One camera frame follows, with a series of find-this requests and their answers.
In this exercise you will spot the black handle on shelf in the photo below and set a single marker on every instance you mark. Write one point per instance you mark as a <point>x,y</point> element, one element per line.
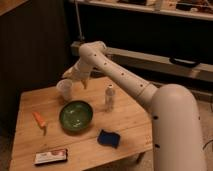
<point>189,64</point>

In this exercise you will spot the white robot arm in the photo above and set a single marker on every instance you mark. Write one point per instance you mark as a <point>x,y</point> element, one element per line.
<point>176,127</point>

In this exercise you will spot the clear plastic bottle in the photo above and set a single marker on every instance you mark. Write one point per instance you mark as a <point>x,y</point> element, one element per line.
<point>109,97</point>

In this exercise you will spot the wooden table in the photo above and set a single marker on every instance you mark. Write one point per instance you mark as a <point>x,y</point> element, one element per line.
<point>128,119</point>

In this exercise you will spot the orange carrot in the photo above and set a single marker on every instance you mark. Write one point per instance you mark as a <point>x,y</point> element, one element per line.
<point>40,120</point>

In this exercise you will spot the green ceramic bowl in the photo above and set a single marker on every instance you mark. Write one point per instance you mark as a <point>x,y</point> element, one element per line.
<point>76,116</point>

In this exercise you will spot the white ceramic cup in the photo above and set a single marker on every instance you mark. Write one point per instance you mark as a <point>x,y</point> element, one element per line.
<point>65,89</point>

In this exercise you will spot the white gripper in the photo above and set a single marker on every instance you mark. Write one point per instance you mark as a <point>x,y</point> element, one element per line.
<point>81,71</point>

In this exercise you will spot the metal shelf rack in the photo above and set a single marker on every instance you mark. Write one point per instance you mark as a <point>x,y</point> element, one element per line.
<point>157,35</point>

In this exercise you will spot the flat snack package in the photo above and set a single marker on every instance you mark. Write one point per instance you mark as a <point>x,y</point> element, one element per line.
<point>47,157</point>

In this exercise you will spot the blue sponge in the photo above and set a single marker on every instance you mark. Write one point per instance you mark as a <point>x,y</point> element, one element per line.
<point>109,138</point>

